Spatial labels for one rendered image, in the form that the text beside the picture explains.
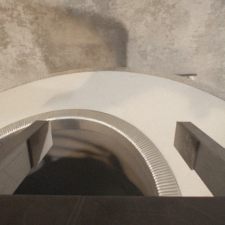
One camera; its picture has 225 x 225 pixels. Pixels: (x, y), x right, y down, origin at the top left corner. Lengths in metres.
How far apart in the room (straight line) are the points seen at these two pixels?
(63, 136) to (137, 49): 0.59
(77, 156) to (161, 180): 0.39
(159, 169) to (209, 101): 0.27
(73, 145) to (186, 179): 0.40
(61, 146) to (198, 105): 0.47
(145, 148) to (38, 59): 0.87
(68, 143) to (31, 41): 0.66
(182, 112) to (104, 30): 0.59
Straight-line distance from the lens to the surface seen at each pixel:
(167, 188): 0.35
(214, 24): 0.96
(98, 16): 0.91
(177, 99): 0.54
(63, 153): 0.66
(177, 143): 0.17
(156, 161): 0.38
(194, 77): 1.02
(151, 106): 0.50
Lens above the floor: 0.87
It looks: 49 degrees down
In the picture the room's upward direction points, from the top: 169 degrees counter-clockwise
